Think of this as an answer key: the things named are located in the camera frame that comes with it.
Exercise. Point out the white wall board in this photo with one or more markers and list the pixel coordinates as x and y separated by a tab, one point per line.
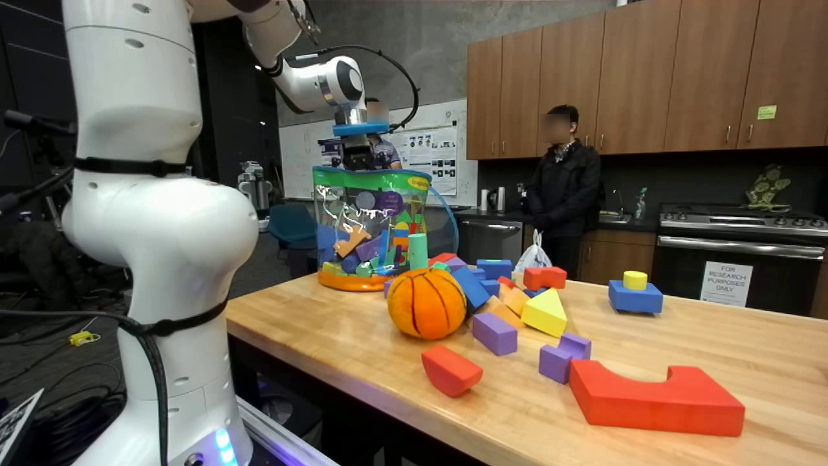
442	157

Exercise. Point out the teal chair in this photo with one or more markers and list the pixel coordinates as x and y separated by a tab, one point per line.
294	227

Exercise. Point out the green foam cylinder block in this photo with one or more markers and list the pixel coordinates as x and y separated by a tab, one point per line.
417	253

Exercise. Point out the yellow foam cylinder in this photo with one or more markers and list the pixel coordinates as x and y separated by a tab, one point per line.
636	281

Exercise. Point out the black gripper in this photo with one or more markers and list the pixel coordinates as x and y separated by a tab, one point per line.
359	154

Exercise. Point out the wooden lower cabinet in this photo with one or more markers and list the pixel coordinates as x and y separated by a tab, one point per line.
616	254
819	289

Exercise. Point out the small red foam block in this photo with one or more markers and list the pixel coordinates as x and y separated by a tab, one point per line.
451	372

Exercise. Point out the black electronic box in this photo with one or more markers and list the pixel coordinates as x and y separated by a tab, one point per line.
777	275

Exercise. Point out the small red block piece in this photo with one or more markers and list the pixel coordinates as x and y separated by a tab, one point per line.
442	256

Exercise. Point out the green potted plant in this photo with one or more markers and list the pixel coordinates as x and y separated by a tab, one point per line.
766	190

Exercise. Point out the wooden upper cabinets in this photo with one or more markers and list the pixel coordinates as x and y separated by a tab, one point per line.
656	78

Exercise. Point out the tan block with stripes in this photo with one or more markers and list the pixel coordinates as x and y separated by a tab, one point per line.
354	242

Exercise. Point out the large red arch block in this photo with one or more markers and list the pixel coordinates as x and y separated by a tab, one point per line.
621	404

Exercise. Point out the red rectangular foam block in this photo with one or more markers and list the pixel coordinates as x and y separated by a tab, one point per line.
544	278

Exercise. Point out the orange plush basketball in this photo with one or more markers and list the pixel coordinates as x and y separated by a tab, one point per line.
429	303

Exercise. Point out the clear plastic toy basket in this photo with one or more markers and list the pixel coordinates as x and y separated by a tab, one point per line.
370	181

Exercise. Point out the steel canister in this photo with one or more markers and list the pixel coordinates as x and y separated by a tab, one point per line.
497	197

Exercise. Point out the stainless steel dishwasher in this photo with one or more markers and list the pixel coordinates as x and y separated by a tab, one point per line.
488	242

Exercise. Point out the blue flat foam block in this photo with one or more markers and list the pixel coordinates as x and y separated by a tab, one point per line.
496	267

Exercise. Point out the green sticky note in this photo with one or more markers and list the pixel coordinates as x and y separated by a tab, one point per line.
766	111

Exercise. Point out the blue square base block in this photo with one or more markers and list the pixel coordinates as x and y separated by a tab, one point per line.
637	302

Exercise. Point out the person in black jacket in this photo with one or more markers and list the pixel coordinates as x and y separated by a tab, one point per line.
565	190

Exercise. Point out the yellow item on floor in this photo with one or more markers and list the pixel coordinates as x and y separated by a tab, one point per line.
85	337

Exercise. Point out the white plastic bag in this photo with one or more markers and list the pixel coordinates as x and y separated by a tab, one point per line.
532	263

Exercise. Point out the yellow triangular foam block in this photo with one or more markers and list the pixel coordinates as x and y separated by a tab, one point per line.
544	315

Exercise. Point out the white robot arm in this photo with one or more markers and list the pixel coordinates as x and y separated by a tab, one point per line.
157	224

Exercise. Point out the small blue foam block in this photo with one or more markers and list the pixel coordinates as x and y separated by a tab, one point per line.
328	243

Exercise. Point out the white paper sign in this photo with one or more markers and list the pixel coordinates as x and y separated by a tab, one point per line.
726	286

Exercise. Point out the purple rectangular foam block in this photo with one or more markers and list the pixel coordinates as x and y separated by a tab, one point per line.
492	335

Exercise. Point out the person behind robot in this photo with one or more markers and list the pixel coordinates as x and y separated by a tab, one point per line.
374	108

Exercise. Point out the tan foam block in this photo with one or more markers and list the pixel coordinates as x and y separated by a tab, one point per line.
506	319
513	299

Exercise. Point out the purple foam cube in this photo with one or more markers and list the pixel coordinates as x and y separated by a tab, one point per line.
457	264

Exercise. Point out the large blue foam block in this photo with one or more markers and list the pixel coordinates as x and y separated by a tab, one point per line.
473	286

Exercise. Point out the purple stepped foam block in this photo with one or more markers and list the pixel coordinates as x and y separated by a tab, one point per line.
561	364

